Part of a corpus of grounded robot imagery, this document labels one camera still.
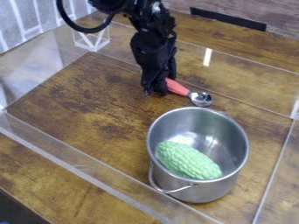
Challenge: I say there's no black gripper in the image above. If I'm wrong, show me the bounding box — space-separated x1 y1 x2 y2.
128 30 179 97

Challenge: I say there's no orange handled metal spoon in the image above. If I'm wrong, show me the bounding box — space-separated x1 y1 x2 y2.
165 78 212 108

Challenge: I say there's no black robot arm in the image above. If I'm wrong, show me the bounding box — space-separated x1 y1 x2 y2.
88 0 176 95

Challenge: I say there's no black strip on table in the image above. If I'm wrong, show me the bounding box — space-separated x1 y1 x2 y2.
189 7 267 32

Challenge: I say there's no stainless steel pot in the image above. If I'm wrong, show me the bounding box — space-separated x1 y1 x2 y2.
145 107 249 203

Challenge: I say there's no green bitter melon toy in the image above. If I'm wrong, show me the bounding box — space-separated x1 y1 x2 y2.
156 141 223 179

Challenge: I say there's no clear acrylic triangular bracket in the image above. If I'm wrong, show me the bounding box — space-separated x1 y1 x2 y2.
70 27 109 52

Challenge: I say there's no clear acrylic enclosure wall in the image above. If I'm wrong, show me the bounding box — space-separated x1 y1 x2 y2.
0 24 299 224

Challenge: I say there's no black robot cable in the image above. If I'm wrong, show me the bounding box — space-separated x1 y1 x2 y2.
54 0 117 34

